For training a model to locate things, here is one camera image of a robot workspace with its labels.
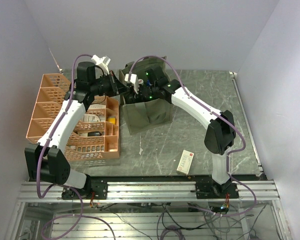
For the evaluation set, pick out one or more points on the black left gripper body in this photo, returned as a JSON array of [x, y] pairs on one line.
[[110, 88]]

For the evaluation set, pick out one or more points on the white medicine box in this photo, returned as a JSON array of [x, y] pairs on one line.
[[185, 162]]

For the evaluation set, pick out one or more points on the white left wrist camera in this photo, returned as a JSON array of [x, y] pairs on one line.
[[102, 62]]

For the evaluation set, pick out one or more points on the green canvas tote bag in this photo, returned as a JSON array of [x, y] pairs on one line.
[[141, 116]]

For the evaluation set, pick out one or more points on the aluminium rail frame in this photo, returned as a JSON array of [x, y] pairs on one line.
[[146, 192]]

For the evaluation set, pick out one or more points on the yellow grey small object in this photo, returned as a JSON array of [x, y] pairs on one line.
[[112, 119]]

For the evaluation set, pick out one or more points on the white printed box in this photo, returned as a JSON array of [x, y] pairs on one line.
[[97, 107]]

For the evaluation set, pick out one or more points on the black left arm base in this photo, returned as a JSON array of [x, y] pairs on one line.
[[96, 189]]

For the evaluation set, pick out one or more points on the white printed packet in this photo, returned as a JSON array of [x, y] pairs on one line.
[[93, 118]]

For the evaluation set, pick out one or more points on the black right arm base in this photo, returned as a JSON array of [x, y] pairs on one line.
[[213, 190]]

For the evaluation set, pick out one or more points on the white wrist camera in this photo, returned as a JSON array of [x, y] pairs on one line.
[[133, 80], [102, 62]]

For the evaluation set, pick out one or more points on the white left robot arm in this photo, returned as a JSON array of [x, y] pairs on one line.
[[46, 159]]

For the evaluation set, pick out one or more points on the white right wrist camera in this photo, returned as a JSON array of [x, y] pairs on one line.
[[133, 80]]

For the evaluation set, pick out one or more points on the black device in basket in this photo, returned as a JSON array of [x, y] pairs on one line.
[[94, 134]]

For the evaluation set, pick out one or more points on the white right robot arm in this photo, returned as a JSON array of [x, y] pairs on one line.
[[220, 127]]

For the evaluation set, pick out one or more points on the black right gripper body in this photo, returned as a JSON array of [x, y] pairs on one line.
[[144, 94]]

